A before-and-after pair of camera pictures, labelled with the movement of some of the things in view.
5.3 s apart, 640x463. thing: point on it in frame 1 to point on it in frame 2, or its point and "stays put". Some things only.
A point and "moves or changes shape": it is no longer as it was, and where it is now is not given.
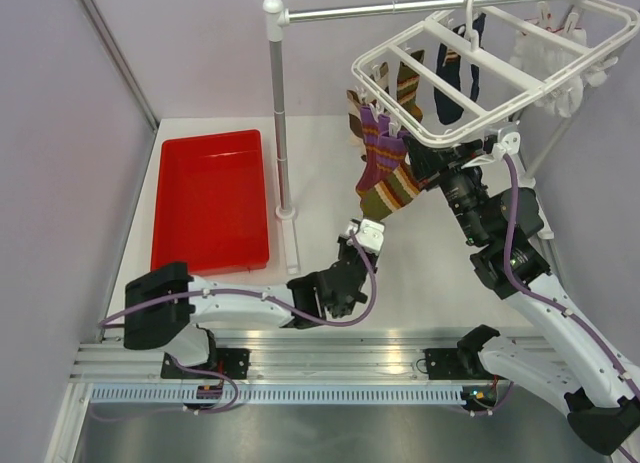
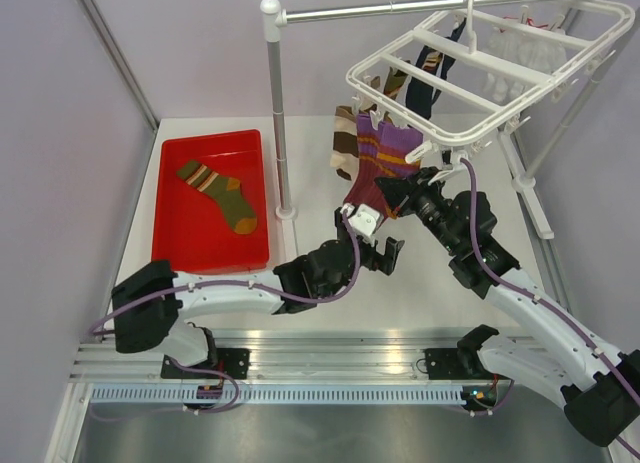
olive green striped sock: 398,189 moves or changes shape
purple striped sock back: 371,138 moves or changes shape
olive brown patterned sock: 408,86 to 394,84
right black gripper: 425,160 to 395,190
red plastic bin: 209,210 stays put
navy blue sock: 448,86 to 419,96
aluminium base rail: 279,357 stays put
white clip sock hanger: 459,75 stays put
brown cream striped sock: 355,123 to 346,152
